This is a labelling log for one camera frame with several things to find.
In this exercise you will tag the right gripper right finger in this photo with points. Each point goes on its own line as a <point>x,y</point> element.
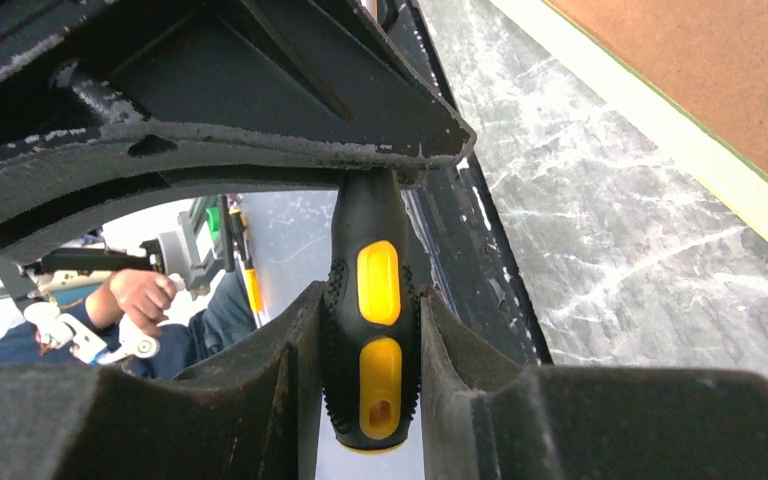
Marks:
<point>484,416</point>

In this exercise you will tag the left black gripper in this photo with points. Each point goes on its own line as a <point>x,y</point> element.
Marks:
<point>109,107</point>

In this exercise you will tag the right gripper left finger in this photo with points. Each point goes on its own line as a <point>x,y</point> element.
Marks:
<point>250,412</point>

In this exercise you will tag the black yellow screwdriver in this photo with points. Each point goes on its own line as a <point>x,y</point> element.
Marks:
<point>370,317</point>

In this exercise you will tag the green wooden photo frame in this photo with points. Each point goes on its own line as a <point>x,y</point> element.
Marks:
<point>691,75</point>

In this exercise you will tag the operator hand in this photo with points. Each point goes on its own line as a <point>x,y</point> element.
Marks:
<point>143,297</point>

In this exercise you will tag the operator in blue clothes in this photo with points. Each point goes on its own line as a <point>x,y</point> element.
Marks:
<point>226,320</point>

